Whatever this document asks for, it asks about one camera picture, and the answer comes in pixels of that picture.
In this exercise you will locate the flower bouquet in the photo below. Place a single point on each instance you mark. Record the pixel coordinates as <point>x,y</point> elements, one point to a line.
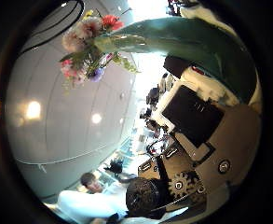
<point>173,37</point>

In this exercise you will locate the seated person with dark hair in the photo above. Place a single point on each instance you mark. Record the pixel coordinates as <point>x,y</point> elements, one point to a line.
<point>86,202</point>

